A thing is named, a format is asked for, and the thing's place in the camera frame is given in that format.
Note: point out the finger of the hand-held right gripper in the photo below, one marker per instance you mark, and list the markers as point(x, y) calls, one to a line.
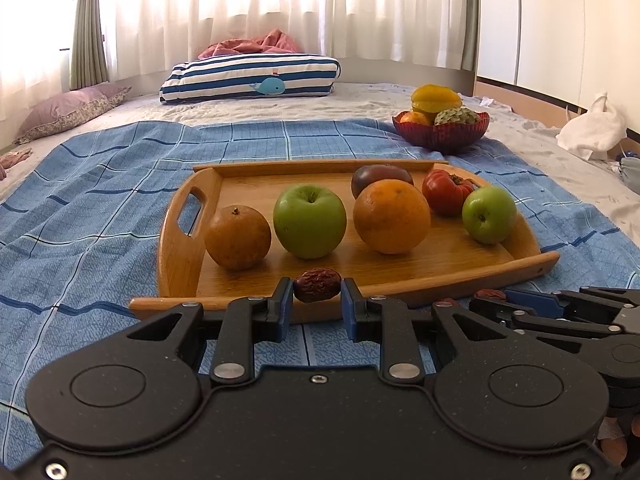
point(600, 300)
point(550, 317)

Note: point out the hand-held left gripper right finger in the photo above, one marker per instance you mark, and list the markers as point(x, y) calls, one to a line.
point(350, 312)

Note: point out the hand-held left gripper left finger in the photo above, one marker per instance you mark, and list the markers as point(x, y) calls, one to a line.
point(286, 312)

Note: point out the dried red date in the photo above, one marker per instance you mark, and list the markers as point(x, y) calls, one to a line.
point(317, 286)
point(489, 294)

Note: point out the large green apple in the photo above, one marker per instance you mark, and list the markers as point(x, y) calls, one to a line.
point(310, 222)

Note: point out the wooden tray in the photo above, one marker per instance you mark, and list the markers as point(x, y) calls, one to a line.
point(440, 262)

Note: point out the small green apple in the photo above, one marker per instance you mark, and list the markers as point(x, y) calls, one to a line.
point(489, 215)

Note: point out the person's right hand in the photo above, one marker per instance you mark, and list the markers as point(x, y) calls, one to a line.
point(622, 447)

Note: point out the brown round fruit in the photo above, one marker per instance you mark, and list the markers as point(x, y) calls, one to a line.
point(237, 237)

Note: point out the large orange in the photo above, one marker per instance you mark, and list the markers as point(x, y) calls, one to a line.
point(392, 217)

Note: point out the grey pouch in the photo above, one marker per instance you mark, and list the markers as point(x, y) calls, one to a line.
point(631, 175)

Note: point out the dark purple tomato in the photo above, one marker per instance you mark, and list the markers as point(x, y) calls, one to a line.
point(380, 175)

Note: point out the red ribbed tomato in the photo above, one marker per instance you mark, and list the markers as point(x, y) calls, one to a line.
point(444, 192)

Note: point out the red glass bowl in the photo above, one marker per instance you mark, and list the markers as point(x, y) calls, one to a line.
point(440, 137)

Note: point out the small orange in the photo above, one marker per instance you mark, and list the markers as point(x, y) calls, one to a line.
point(415, 119)

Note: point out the grey bed sheet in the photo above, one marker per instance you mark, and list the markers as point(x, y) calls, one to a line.
point(360, 102)

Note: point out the blue checked blanket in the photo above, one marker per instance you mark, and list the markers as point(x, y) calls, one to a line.
point(90, 220)

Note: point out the green custard apple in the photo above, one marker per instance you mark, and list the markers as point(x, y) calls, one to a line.
point(456, 116)

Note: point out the yellow starfruit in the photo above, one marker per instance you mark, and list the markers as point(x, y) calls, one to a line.
point(435, 98)

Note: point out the blue striped whale pillow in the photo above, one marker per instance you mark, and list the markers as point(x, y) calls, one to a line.
point(240, 77)

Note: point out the pink crumpled blanket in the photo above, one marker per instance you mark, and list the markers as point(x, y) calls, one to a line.
point(250, 45)

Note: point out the white wardrobe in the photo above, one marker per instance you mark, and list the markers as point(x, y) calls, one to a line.
point(565, 25)

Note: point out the purple floral pillow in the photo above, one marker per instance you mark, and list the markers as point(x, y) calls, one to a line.
point(70, 112)

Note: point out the green curtain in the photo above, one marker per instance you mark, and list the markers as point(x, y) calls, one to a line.
point(89, 30)
point(471, 20)

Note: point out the white sheer curtain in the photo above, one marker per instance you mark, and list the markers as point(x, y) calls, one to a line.
point(225, 10)

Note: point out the pink floral cloth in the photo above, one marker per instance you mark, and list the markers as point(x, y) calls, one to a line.
point(14, 162)

